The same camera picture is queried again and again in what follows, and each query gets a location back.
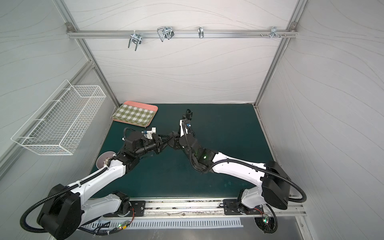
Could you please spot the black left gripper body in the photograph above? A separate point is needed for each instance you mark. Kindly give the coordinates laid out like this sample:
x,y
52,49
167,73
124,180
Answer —
x,y
159,142

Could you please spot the black microphone stand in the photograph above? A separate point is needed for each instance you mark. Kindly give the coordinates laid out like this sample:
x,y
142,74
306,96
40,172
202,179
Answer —
x,y
174,137

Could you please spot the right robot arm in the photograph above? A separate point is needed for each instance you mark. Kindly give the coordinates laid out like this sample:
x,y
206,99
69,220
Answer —
x,y
269,179

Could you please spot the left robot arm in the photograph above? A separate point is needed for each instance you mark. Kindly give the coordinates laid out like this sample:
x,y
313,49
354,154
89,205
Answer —
x,y
68,208

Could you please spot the pink plastic tray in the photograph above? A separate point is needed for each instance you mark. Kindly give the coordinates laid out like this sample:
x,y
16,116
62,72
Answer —
x,y
135,113

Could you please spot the green white checkered cloth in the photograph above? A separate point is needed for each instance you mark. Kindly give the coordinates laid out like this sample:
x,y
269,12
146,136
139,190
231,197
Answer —
x,y
133,115

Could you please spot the grey bowl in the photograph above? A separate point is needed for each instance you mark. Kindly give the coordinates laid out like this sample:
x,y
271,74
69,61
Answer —
x,y
104,158

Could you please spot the metal hook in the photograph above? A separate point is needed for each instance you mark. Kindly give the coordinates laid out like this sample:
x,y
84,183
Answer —
x,y
135,40
165,33
201,32
273,34

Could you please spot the aluminium crossbar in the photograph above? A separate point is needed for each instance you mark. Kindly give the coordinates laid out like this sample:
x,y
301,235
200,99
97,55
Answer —
x,y
179,34

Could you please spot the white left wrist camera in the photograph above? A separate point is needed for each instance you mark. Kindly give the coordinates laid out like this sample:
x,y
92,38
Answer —
x,y
149,133

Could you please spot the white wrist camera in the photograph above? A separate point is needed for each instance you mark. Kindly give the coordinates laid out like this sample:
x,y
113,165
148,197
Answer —
x,y
149,133
184,124

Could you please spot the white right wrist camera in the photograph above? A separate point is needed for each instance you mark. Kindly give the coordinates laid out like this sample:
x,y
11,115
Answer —
x,y
184,124

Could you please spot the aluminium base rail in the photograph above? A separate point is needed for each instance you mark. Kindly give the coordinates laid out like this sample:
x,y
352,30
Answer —
x,y
157,208

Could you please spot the white wire basket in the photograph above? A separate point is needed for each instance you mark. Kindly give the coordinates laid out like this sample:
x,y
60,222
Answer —
x,y
57,127

